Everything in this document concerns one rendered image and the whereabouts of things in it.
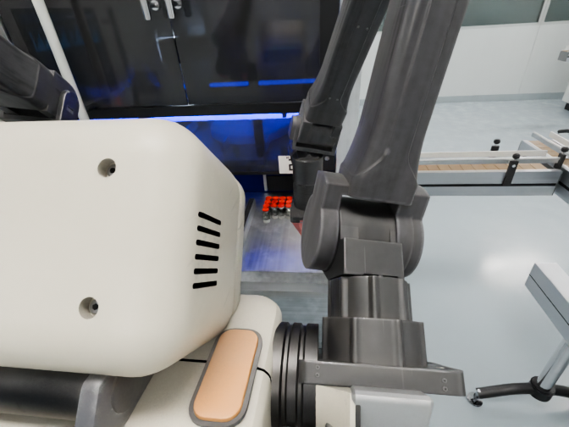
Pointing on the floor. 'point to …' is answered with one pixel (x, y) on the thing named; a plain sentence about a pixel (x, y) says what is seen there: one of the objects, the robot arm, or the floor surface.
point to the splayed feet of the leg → (516, 391)
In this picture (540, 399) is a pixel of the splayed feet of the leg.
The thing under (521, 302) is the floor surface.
